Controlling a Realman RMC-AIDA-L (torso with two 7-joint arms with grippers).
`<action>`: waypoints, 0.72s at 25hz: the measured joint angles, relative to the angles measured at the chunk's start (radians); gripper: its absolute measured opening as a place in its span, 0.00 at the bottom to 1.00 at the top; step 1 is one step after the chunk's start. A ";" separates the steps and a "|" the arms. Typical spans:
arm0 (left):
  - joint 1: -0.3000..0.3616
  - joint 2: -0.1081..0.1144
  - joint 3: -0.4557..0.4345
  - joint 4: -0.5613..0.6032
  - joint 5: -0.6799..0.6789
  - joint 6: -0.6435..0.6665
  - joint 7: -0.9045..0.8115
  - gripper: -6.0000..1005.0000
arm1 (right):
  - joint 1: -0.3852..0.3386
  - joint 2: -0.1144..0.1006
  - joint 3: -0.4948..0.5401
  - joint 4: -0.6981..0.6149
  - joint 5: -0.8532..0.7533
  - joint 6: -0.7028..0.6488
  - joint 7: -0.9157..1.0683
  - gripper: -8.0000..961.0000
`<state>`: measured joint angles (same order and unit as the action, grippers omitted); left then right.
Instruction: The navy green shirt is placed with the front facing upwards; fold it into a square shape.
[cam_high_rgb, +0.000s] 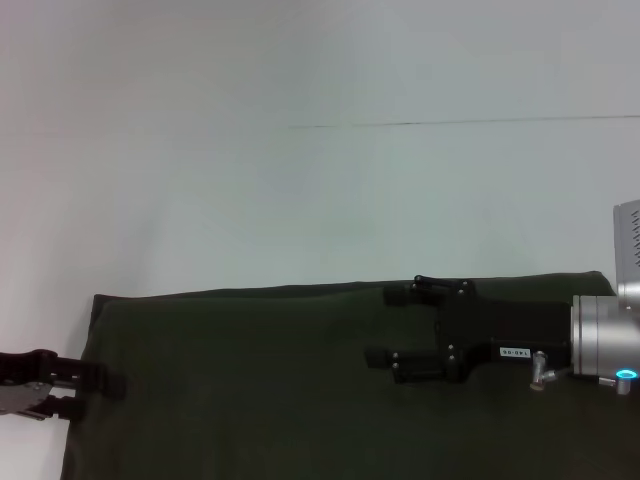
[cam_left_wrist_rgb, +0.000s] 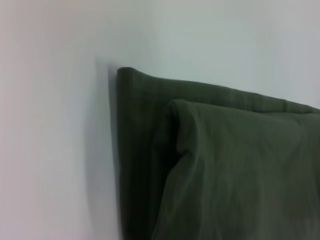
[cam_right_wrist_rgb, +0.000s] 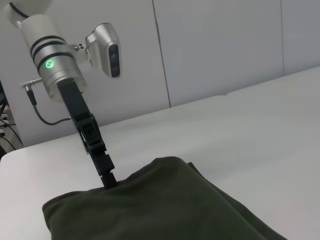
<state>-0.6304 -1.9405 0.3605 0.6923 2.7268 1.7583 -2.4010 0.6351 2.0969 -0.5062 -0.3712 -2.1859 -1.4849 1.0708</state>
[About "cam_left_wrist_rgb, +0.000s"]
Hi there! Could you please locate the dark green FREE t-shirt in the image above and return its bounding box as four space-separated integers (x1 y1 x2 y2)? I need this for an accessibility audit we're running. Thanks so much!
116 66 320 240

